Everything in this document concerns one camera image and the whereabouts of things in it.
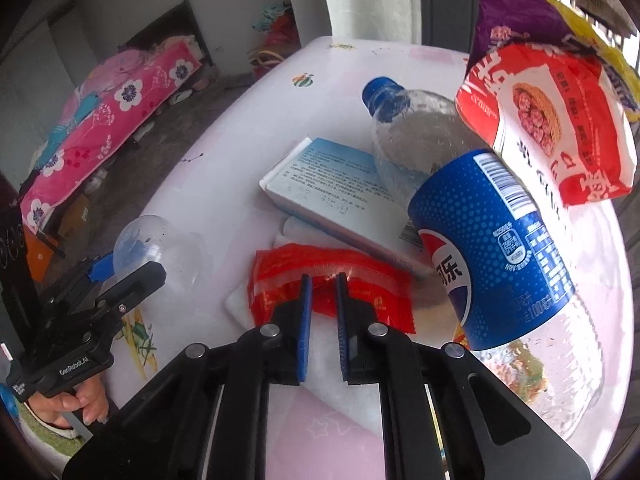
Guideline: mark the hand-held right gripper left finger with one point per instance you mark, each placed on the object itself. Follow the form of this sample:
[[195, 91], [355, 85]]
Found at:
[[305, 330]]

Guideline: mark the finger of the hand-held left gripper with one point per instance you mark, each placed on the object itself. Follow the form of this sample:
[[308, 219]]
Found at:
[[135, 285], [102, 267]]

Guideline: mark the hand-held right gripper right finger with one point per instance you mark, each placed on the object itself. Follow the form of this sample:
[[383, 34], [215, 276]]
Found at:
[[342, 330]]

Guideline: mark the small crushed clear bottle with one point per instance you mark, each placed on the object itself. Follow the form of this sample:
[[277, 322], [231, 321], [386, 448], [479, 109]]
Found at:
[[160, 245]]

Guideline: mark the red plastic wrapper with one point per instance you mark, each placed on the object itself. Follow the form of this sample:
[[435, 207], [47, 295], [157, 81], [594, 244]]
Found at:
[[360, 270]]

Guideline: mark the white and blue carton box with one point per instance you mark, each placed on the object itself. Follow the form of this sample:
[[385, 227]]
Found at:
[[330, 175]]

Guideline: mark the large blue label plastic bottle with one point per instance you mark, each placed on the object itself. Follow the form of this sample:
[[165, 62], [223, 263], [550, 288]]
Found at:
[[480, 240]]

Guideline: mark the person's left hand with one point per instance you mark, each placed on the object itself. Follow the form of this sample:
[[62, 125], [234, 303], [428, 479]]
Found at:
[[50, 407]]

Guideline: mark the brown cardboard box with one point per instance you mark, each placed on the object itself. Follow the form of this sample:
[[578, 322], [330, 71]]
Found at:
[[75, 215]]

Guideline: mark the orange snack packet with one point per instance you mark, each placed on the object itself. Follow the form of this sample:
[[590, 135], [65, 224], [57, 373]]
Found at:
[[462, 336]]

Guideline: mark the pink floral blanket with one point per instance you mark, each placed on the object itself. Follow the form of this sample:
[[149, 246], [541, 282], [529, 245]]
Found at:
[[125, 90]]

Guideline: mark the dark wooden bed headboard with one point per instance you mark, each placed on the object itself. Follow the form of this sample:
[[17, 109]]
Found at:
[[175, 15]]

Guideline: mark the colourful clothes pile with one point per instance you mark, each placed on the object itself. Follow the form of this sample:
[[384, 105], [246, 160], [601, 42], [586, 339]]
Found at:
[[280, 30]]

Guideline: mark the red and white snack bag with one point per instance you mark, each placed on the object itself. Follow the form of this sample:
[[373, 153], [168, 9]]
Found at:
[[565, 110]]

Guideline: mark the white curtain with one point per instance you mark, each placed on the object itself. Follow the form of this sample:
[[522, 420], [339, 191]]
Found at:
[[370, 0]]

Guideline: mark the dark grey cabinet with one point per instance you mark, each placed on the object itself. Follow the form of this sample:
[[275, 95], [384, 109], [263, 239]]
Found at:
[[450, 0]]

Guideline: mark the purple snack bag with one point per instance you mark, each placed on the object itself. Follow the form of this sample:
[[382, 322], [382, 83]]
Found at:
[[515, 10]]

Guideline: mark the yellow plastic bag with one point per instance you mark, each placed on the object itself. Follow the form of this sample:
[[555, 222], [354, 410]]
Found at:
[[600, 40]]

